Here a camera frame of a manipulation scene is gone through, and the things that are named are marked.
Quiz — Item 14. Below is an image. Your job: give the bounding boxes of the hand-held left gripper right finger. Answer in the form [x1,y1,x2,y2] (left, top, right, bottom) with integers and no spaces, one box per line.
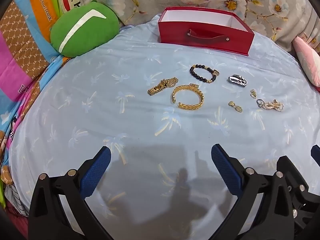
[211,144,294,240]

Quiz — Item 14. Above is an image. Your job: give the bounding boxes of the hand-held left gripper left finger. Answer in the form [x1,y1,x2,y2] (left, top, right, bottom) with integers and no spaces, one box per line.
[28,146,112,240]

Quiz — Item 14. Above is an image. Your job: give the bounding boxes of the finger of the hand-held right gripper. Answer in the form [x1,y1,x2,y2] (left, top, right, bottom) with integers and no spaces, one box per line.
[311,144,320,168]
[277,156,310,205]

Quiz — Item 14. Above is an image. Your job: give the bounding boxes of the pearl and gold charm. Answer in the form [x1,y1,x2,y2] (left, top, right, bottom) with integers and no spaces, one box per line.
[256,99,285,112]

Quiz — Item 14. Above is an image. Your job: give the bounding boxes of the gold drop earring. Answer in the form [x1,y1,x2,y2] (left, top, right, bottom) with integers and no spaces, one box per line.
[228,101,243,114]

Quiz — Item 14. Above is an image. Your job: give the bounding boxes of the gold braided bangle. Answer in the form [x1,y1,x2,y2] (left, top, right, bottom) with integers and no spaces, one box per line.
[171,84,205,110]

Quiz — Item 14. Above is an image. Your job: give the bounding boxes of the silver metal trinket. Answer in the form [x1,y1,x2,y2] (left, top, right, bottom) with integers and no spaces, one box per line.
[227,74,248,88]

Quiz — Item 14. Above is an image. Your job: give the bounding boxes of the black bead bracelet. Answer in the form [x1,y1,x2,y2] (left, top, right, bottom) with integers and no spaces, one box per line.
[189,64,220,82]

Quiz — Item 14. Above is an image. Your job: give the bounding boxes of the gold link bracelet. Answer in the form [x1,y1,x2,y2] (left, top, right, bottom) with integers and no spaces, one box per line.
[147,77,179,96]

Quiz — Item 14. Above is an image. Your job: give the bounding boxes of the red box with strap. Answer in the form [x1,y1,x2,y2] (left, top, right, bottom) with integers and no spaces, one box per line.
[157,6,255,57]

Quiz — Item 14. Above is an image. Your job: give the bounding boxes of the light blue palm print sheet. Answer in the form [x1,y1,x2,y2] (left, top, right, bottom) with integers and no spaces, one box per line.
[6,14,320,240]

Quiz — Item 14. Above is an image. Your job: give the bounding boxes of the pink pillow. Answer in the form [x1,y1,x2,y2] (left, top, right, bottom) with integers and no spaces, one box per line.
[292,36,320,88]

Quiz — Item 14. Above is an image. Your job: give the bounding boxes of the colourful cartoon printed sheet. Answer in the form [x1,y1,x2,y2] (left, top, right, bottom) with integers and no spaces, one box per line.
[0,0,84,218]

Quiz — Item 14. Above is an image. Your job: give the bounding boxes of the green round pillow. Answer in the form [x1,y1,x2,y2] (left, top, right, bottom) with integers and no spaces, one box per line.
[50,0,120,58]

